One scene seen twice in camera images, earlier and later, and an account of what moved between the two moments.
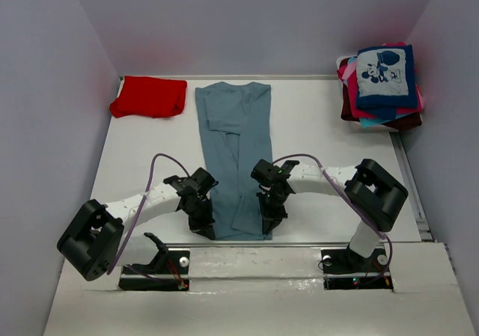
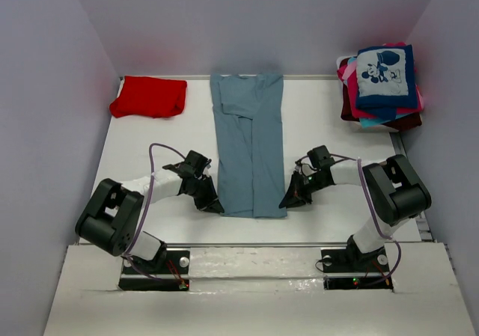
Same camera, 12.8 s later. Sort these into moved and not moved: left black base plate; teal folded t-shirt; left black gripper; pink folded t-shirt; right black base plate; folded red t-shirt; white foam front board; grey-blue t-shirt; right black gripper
Moved: grey-blue t-shirt; left black gripper; right black gripper
Not moved: folded red t-shirt; left black base plate; teal folded t-shirt; right black base plate; white foam front board; pink folded t-shirt
